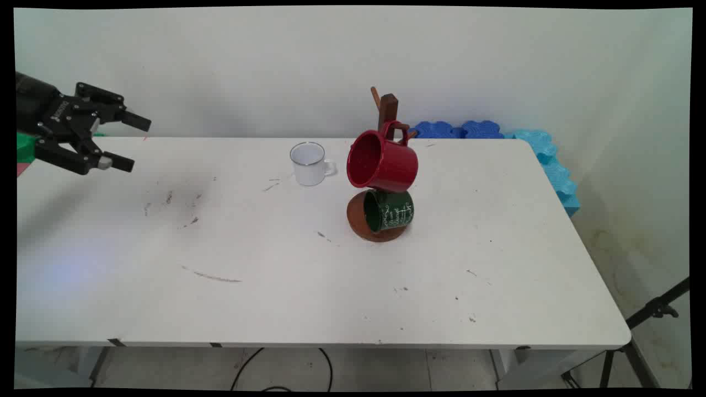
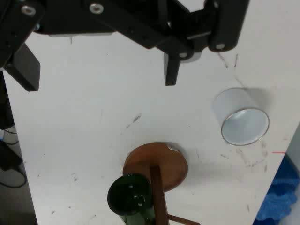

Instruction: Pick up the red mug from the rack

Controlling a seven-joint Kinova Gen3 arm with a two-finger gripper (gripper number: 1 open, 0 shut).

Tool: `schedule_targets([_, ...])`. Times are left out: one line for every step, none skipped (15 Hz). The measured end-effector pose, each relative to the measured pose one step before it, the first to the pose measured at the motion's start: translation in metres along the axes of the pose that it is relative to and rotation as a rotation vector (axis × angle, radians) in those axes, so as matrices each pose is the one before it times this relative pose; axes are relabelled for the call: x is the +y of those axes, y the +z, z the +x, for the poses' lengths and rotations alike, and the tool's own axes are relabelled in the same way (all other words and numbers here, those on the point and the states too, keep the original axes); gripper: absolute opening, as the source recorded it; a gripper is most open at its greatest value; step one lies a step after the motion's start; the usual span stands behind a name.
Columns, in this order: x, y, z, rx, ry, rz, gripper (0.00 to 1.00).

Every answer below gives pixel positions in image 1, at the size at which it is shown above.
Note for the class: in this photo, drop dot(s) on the green foam mat tile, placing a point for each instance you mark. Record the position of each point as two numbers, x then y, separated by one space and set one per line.
25 149

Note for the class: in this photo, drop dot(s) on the brown wooden mug tree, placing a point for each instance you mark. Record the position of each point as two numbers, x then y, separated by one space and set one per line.
388 107

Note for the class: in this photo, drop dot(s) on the green mug with white lettering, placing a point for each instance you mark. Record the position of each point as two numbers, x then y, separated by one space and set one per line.
394 212

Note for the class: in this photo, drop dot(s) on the white enamel mug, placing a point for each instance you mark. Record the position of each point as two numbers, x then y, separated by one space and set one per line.
310 170

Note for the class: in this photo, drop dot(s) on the red foam mat tile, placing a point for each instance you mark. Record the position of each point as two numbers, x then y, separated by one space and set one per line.
22 168

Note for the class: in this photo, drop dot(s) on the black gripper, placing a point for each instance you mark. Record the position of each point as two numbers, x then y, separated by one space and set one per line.
38 107

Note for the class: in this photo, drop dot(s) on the grey table leg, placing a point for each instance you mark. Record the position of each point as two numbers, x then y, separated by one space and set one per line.
100 364

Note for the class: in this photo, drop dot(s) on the black tripod stand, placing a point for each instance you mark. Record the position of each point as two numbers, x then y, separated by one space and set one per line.
653 309

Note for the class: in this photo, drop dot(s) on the dark blue foam mat tile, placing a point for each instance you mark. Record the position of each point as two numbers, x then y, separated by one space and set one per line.
482 129
436 130

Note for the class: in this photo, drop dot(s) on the light blue foam mat tile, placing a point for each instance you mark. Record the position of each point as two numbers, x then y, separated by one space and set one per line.
560 175
570 203
534 142

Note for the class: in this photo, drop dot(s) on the red enamel mug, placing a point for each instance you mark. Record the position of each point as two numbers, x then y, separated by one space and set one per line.
394 162

